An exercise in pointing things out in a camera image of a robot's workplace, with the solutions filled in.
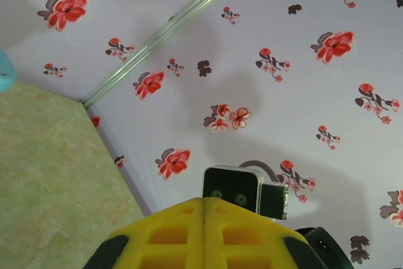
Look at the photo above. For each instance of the aluminium frame post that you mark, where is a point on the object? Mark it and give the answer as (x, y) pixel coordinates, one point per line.
(170, 32)

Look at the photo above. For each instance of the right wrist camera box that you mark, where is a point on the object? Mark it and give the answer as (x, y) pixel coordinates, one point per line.
(231, 180)

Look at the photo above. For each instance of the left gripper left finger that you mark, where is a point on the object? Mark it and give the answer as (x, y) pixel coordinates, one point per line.
(176, 218)

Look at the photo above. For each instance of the blue lidded storage box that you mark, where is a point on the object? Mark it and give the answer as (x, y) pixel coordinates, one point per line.
(5, 70)

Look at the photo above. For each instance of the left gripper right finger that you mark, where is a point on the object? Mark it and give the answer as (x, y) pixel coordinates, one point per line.
(245, 221)

